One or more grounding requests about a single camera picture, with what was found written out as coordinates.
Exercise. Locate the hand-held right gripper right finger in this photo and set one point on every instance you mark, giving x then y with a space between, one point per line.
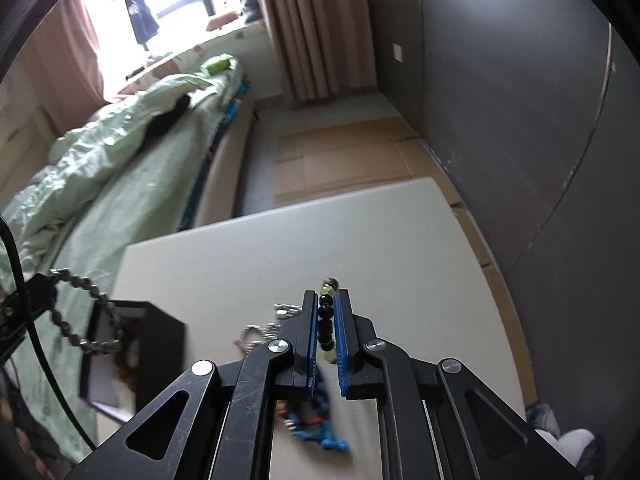
342 355

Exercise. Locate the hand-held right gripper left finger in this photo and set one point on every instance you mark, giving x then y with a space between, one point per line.
312 355

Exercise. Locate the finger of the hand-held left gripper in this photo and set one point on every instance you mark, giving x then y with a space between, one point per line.
41 291

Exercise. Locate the silver hair clip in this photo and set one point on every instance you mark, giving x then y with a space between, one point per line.
286 309

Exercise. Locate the black jewelry box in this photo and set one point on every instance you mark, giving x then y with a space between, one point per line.
160 350

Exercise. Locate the pale green duvet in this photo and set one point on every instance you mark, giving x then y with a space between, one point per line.
100 160

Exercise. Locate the black garment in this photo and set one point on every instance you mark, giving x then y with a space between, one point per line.
167 117

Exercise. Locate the pink curtain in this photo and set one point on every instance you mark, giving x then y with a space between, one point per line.
75 60
312 30

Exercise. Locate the pale grey cloth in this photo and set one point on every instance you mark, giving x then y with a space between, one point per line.
565 445

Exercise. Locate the printed window seat cushion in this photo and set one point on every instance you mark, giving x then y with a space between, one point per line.
165 60

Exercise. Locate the small green box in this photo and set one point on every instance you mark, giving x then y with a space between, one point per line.
217 64

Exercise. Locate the dark hanging garment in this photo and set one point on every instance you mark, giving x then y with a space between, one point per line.
140 10

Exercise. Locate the dark grey wardrobe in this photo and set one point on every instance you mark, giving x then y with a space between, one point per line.
500 85

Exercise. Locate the orange plush toy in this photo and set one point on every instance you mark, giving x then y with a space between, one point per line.
222 20

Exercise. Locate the white wall socket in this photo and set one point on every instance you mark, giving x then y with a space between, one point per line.
397 52

